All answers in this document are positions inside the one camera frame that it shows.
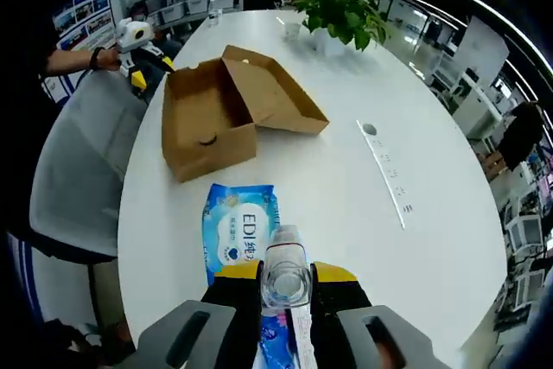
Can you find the wall poster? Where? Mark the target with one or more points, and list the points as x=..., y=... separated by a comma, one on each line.
x=86, y=1

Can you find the black wristband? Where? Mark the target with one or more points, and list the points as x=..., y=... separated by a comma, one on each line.
x=97, y=58

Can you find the blue wet wipes pack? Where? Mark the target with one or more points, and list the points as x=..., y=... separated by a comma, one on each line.
x=233, y=230

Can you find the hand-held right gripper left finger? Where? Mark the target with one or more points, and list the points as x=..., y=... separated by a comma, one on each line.
x=224, y=326

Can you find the potted green plant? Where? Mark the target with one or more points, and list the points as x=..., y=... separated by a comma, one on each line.
x=341, y=19

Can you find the person's dark shorts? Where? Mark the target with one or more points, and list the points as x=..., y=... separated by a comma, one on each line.
x=21, y=269

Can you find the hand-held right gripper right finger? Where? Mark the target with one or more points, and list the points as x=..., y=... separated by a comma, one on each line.
x=341, y=321

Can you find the brown cardboard shoe box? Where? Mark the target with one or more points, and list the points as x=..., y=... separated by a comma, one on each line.
x=207, y=153

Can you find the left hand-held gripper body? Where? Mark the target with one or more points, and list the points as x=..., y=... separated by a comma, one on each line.
x=129, y=38

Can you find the blue soft tissue pack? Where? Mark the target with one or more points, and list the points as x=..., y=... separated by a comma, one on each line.
x=274, y=339

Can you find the person's left hand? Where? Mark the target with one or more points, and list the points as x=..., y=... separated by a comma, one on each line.
x=111, y=59

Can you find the clear pump bottle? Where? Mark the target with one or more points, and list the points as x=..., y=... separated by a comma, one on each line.
x=285, y=282

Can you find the clear water bottle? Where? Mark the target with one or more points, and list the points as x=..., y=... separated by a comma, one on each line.
x=214, y=14

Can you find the person's grey shirt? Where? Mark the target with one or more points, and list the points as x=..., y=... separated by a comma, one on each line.
x=78, y=170

